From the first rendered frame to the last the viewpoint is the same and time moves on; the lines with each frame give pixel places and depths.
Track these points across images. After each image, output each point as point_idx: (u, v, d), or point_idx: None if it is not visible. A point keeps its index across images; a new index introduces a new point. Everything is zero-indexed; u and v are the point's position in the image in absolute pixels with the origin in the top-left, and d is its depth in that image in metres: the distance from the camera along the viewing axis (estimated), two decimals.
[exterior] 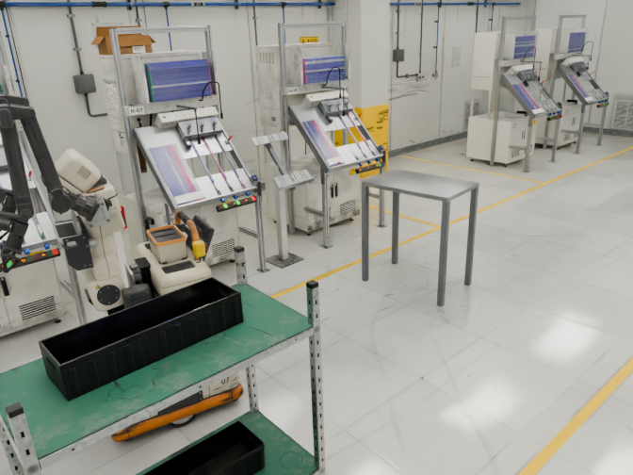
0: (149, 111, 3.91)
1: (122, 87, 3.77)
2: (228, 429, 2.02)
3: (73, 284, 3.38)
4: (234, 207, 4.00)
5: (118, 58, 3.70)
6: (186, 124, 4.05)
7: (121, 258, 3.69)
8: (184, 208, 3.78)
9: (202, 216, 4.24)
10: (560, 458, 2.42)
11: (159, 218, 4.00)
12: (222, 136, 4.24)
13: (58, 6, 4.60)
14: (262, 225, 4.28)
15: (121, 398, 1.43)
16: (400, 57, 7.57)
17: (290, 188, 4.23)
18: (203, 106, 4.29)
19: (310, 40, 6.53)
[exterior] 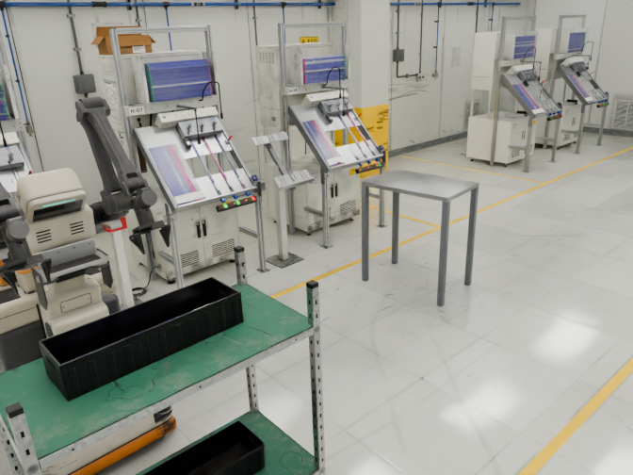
0: (149, 111, 3.91)
1: (122, 87, 3.77)
2: (228, 429, 2.02)
3: None
4: (234, 207, 4.00)
5: (118, 58, 3.70)
6: (186, 124, 4.05)
7: (121, 258, 3.69)
8: (184, 208, 3.78)
9: (202, 216, 4.24)
10: (560, 458, 2.42)
11: (159, 218, 4.00)
12: (222, 136, 4.24)
13: (58, 6, 4.60)
14: (262, 225, 4.28)
15: (121, 398, 1.43)
16: (400, 57, 7.57)
17: (290, 188, 4.23)
18: (203, 106, 4.29)
19: (310, 40, 6.53)
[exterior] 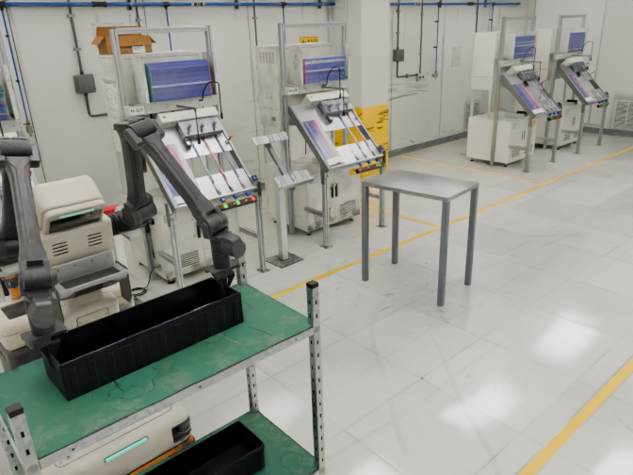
0: (149, 111, 3.91)
1: (122, 87, 3.77)
2: (228, 429, 2.02)
3: None
4: (234, 207, 4.00)
5: (118, 58, 3.70)
6: (186, 124, 4.05)
7: (121, 258, 3.69)
8: (184, 208, 3.78)
9: None
10: (560, 458, 2.42)
11: (159, 218, 4.00)
12: (222, 136, 4.24)
13: (58, 6, 4.60)
14: (262, 225, 4.28)
15: (121, 398, 1.43)
16: (400, 57, 7.57)
17: (290, 188, 4.23)
18: (203, 106, 4.29)
19: (310, 40, 6.53)
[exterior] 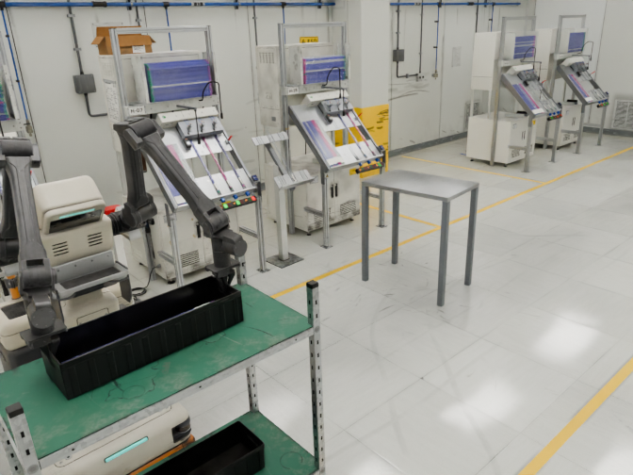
0: (149, 111, 3.91)
1: (122, 87, 3.77)
2: (228, 429, 2.02)
3: None
4: (234, 207, 4.00)
5: (118, 58, 3.70)
6: (186, 124, 4.05)
7: (121, 258, 3.69)
8: (184, 208, 3.78)
9: None
10: (560, 458, 2.42)
11: (159, 218, 4.00)
12: (222, 136, 4.24)
13: (58, 6, 4.60)
14: (262, 225, 4.28)
15: (121, 398, 1.43)
16: (400, 57, 7.57)
17: (290, 188, 4.23)
18: (203, 106, 4.29)
19: (310, 40, 6.53)
